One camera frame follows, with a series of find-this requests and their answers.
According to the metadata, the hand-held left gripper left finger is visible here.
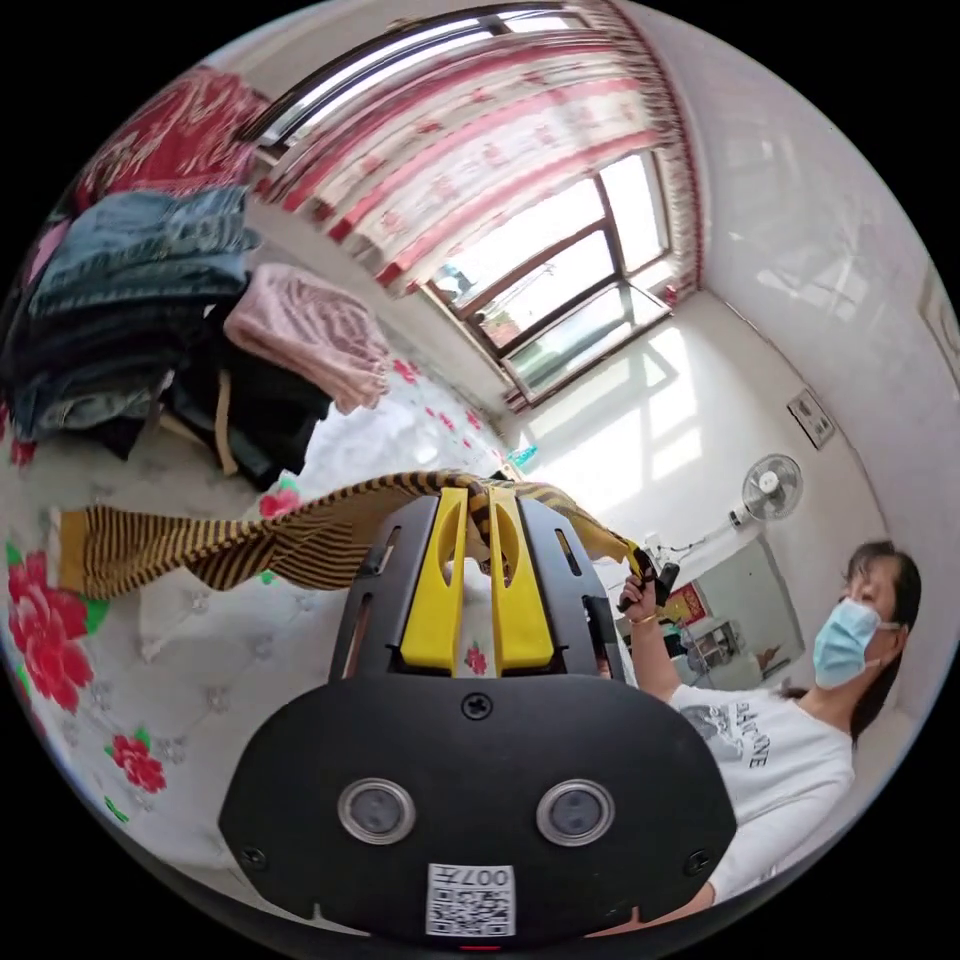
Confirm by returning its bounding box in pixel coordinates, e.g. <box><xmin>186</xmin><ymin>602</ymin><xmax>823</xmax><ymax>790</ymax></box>
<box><xmin>398</xmin><ymin>487</ymin><xmax>471</xmax><ymax>670</ymax></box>

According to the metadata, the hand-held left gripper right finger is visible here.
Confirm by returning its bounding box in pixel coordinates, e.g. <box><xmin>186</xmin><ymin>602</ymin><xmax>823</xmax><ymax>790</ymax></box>
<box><xmin>490</xmin><ymin>486</ymin><xmax>557</xmax><ymax>673</ymax></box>

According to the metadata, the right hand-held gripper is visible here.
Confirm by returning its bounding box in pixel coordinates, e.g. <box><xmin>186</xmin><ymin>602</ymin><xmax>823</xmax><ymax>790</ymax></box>
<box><xmin>617</xmin><ymin>560</ymin><xmax>682</xmax><ymax>613</ymax></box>

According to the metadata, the black yellow striped long sleeve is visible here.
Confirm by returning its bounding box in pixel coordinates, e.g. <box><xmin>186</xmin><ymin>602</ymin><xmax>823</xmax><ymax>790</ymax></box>
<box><xmin>58</xmin><ymin>467</ymin><xmax>655</xmax><ymax>601</ymax></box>

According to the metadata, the person's right forearm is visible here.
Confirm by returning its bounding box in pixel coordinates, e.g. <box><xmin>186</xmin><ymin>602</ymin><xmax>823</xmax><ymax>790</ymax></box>
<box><xmin>628</xmin><ymin>614</ymin><xmax>688</xmax><ymax>705</ymax></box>

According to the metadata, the person's right hand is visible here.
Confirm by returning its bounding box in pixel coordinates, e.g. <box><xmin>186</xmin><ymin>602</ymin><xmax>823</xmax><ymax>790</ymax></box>
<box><xmin>620</xmin><ymin>575</ymin><xmax>663</xmax><ymax>624</ymax></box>

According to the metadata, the person's body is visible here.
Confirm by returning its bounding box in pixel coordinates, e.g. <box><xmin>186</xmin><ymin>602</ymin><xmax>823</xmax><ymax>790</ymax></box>
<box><xmin>665</xmin><ymin>538</ymin><xmax>925</xmax><ymax>905</ymax></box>

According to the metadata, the window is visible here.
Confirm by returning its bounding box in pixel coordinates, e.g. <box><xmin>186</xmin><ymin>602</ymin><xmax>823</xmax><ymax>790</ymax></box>
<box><xmin>247</xmin><ymin>11</ymin><xmax>676</xmax><ymax>412</ymax></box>

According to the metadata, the pile of clothes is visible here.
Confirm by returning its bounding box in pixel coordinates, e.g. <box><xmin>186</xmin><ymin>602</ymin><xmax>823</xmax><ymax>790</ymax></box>
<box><xmin>0</xmin><ymin>185</ymin><xmax>393</xmax><ymax>490</ymax></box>

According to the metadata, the pink red curtain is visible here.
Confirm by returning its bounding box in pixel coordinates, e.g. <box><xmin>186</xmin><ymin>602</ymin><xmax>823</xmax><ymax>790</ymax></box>
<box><xmin>249</xmin><ymin>0</ymin><xmax>708</xmax><ymax>303</ymax></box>

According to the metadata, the red patterned folded quilt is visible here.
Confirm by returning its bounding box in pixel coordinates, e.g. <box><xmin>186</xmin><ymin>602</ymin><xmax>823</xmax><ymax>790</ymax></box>
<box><xmin>69</xmin><ymin>65</ymin><xmax>273</xmax><ymax>205</ymax></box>

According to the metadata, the white wall fan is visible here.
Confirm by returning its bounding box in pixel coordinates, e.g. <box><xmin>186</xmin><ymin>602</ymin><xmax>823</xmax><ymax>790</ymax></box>
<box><xmin>728</xmin><ymin>452</ymin><xmax>805</xmax><ymax>528</ymax></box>

